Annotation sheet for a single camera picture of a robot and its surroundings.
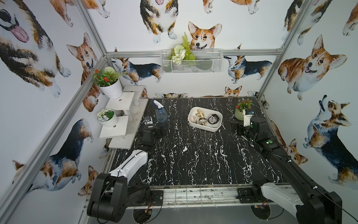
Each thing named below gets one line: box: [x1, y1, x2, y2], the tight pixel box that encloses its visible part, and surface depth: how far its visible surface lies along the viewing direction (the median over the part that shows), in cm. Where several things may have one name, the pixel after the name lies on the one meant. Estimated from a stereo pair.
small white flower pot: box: [96, 108, 118, 128], surface depth 81 cm
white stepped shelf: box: [98, 84, 149, 150], surface depth 92 cm
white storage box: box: [187, 106, 223, 133], surface depth 106 cm
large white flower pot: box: [93, 66, 123, 100], surface depth 84 cm
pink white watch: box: [189, 115, 197, 124], surface depth 109 cm
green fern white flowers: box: [167, 31, 196, 65], surface depth 82 cm
